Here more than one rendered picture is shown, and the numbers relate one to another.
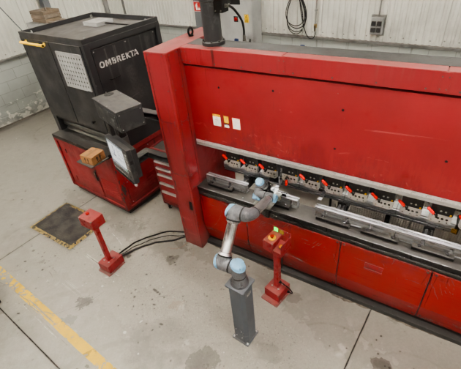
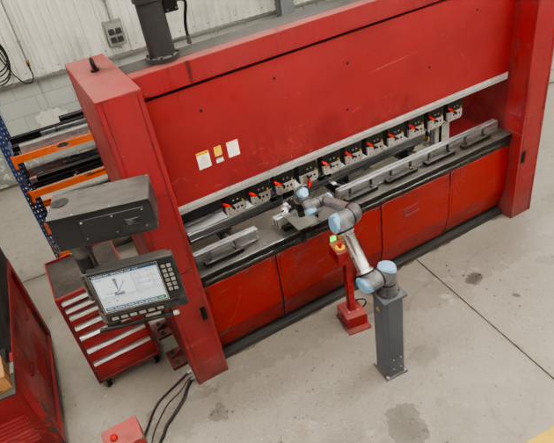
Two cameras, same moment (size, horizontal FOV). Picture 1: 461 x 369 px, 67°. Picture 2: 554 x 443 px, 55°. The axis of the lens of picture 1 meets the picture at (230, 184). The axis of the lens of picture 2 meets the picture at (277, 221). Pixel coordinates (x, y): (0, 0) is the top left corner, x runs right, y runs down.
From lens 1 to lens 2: 2.67 m
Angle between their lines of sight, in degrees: 47
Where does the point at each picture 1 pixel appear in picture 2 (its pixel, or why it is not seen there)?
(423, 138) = (411, 55)
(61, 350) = not seen: outside the picture
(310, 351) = (438, 320)
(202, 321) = (347, 406)
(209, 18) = (163, 22)
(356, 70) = (353, 15)
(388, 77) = (379, 10)
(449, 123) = (425, 32)
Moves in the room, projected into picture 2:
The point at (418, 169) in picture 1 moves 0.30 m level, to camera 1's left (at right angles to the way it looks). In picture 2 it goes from (414, 86) to (404, 104)
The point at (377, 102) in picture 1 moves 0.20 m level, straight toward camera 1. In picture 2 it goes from (374, 39) to (397, 43)
